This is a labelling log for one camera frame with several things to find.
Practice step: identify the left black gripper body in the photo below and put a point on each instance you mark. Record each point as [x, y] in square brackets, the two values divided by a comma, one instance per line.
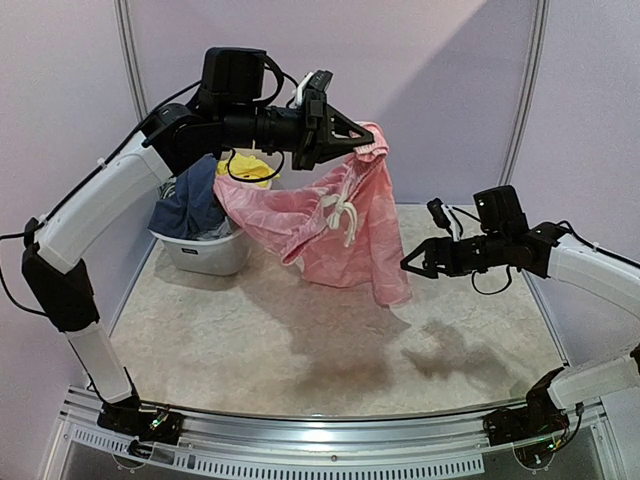
[313, 136]

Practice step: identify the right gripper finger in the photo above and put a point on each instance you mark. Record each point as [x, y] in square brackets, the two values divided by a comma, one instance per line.
[425, 270]
[424, 252]

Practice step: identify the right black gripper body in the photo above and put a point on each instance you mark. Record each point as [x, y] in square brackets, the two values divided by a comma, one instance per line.
[441, 256]

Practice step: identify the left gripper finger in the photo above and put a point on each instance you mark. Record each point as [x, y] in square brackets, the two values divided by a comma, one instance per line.
[341, 127]
[341, 146]

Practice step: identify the pink patterned shorts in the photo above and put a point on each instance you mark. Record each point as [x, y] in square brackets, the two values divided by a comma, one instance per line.
[342, 229]

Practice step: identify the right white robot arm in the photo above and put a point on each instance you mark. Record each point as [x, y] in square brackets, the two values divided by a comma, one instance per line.
[581, 288]

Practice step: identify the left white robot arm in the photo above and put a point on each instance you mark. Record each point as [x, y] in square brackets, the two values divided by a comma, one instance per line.
[226, 111]

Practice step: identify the white plastic laundry basket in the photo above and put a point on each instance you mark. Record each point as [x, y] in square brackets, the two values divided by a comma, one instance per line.
[223, 257]

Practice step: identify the yellow garment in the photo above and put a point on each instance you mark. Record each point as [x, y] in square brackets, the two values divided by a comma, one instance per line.
[247, 170]

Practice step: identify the grey garment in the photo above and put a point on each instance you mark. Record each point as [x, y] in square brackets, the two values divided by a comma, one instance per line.
[223, 230]

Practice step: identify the blue garment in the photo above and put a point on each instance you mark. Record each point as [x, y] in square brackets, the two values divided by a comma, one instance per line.
[192, 209]

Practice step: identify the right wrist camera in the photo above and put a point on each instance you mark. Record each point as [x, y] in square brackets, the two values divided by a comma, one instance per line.
[444, 218]

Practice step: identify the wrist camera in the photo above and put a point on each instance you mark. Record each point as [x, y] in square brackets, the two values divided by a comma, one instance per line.
[444, 218]
[314, 81]

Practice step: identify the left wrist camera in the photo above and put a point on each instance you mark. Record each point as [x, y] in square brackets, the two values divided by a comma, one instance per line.
[314, 81]

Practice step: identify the aluminium front rail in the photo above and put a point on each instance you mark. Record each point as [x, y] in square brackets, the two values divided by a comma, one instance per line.
[212, 445]

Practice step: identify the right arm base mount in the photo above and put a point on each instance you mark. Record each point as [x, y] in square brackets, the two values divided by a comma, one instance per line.
[539, 417]

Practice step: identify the right aluminium frame post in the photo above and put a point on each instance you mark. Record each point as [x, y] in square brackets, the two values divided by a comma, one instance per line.
[522, 45]

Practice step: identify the aluminium frame post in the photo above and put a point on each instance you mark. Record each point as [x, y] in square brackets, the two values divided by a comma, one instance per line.
[522, 45]
[124, 21]

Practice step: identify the left aluminium frame post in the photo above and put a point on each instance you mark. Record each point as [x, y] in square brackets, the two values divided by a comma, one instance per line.
[124, 21]

